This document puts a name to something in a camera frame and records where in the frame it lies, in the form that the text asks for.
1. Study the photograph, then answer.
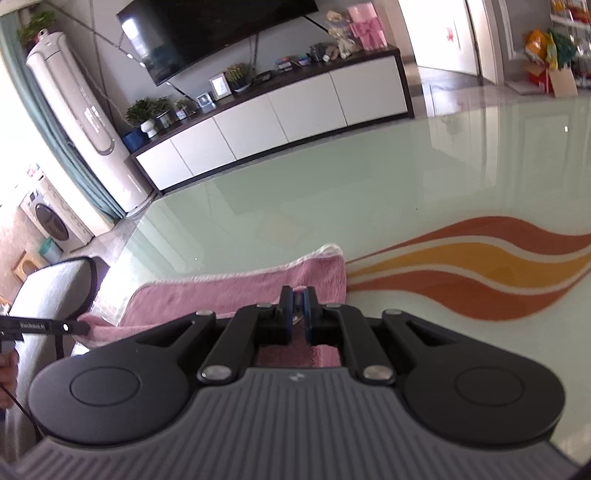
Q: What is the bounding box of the green leafy plant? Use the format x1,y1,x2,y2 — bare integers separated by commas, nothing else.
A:
16,10,58,44

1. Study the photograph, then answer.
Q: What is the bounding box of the grey fabric chair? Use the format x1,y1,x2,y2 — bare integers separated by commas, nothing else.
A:
0,257,100,462

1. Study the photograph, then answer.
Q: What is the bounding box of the white door with pink sticker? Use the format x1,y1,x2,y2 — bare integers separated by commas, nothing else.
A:
399,0,481,77

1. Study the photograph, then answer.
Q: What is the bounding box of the white television cabinet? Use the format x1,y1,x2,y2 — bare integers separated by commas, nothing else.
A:
129,44,415,193

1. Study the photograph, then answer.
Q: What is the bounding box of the white tower air conditioner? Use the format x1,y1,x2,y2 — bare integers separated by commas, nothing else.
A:
25,28,155,217

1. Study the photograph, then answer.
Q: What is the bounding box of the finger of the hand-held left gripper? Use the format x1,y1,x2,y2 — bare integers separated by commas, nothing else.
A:
0,316,90,354

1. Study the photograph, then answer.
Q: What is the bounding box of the white shelf rack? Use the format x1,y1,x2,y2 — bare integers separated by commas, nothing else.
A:
549,0,591,88

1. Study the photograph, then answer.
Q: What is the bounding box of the blue box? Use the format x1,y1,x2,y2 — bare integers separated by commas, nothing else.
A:
122,128,145,154

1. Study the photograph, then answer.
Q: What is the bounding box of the person's left hand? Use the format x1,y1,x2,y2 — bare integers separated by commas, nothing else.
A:
0,351,20,409

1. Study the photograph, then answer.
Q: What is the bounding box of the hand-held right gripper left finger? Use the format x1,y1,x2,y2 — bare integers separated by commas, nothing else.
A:
139,286,294,384

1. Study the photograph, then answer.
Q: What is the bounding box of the potted plant in white pot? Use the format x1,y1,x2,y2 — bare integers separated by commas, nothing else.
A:
126,98,160,139

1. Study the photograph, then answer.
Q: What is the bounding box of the teal plastic bin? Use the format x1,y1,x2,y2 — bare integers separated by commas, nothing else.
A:
38,237,64,264

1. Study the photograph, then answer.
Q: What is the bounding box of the white washing machine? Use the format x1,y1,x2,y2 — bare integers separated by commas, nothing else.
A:
18,173,95,254

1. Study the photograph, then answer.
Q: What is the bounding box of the green bag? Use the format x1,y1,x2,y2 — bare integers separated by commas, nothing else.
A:
547,30,574,70

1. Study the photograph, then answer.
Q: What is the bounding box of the small wooden stool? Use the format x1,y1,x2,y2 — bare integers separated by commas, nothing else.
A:
11,253,42,282

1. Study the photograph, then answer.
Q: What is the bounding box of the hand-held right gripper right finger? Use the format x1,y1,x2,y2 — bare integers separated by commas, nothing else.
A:
302,286,458,385

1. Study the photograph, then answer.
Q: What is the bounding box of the black cable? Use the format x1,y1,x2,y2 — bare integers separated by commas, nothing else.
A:
0,383,42,441

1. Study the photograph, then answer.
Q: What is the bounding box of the red cardboard box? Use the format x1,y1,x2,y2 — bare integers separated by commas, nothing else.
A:
522,62,578,97

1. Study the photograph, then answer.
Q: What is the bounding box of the wrapped flower bouquet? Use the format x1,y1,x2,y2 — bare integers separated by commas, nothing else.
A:
325,10,356,58

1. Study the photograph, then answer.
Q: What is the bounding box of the small potted plant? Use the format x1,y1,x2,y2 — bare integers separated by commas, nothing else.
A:
154,96,175,130

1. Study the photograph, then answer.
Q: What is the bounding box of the black television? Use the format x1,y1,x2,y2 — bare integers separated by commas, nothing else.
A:
115,0,320,88

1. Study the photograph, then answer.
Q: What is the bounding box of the white photo frame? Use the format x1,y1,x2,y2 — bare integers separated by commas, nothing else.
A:
210,73,232,101

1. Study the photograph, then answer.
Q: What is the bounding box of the pink gift box with bow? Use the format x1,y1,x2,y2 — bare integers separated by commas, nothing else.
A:
346,4,387,51

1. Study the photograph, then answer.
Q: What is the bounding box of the pink towel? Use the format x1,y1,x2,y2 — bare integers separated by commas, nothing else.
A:
76,244,347,370

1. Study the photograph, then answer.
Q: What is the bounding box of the yellow bag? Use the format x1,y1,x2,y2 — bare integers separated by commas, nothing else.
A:
526,28,555,70

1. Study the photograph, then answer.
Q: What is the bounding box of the green succulent plant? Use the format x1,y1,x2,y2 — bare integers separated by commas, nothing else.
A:
225,63,252,92

